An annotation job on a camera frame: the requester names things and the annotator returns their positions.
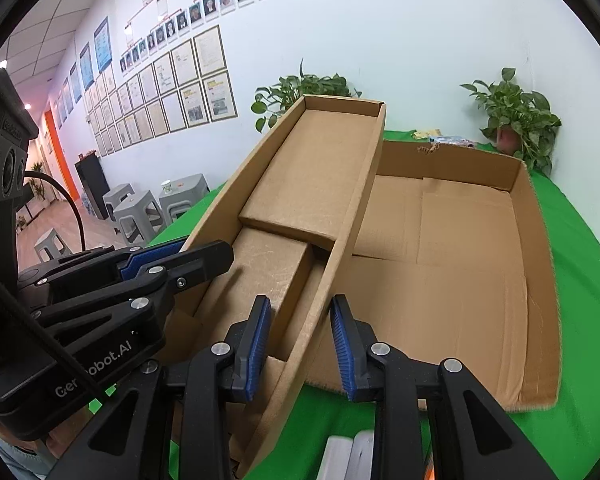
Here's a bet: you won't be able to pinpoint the white plastic device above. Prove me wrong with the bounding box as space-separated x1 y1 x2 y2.
316 430 374 480

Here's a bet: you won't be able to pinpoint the narrow cardboard insert box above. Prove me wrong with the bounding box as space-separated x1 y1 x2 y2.
159 96 386 476

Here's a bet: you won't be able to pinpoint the green white medicine box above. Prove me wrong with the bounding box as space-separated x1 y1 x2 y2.
424 452 434 480

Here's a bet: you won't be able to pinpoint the person left hand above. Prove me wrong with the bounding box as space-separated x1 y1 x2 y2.
45 412 91 460

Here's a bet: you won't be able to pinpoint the grey plastic stool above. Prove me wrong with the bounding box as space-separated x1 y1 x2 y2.
159 174 210 224
114 191 166 246
34 228 72 262
102 183 134 226

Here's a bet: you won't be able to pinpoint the black cabinet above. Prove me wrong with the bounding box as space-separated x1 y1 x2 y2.
74 151 110 220

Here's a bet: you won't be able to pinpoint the green tablecloth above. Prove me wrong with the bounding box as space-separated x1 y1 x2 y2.
86 129 600 480

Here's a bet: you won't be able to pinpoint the large cardboard tray box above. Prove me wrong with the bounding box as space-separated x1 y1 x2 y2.
334 141 562 412

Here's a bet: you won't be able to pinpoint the left potted green plant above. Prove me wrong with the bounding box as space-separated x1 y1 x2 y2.
250 62 362 133

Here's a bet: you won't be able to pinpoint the potted green plant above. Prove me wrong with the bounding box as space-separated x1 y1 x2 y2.
250 62 362 133
460 67 562 176

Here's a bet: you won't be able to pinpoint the colourful packet on table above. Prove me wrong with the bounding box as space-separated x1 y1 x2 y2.
413 129 476 148

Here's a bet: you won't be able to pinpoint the right potted green plant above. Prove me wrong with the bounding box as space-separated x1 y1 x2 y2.
460 67 562 176

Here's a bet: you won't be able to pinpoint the black cable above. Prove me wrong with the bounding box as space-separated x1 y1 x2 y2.
23 170 88 254

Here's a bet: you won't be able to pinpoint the framed certificates on wall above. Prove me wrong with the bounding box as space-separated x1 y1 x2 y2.
54 24 240 158

